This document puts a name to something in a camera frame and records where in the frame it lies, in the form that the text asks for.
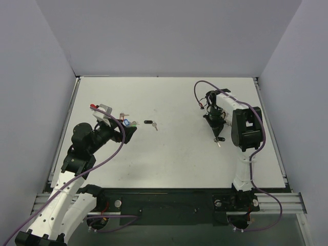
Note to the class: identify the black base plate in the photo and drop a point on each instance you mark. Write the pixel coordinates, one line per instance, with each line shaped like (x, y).
(178, 206)

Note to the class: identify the black tag silver key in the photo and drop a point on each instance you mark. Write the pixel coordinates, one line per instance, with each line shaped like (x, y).
(152, 123)

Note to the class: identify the blue key tag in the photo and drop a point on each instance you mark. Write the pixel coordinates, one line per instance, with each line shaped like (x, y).
(126, 122)

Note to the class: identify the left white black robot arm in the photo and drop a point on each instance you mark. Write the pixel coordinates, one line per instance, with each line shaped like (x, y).
(71, 200)

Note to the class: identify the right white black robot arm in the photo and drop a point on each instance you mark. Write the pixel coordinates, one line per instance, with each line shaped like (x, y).
(246, 135)

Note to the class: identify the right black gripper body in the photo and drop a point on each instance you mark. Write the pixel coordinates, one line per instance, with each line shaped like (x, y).
(214, 121)

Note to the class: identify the red tag key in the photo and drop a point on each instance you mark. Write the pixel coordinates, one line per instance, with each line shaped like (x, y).
(123, 115)

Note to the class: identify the green key tag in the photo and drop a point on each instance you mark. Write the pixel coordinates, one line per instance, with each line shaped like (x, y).
(134, 124)

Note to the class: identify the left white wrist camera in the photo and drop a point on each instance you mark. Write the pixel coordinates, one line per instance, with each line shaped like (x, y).
(101, 113)

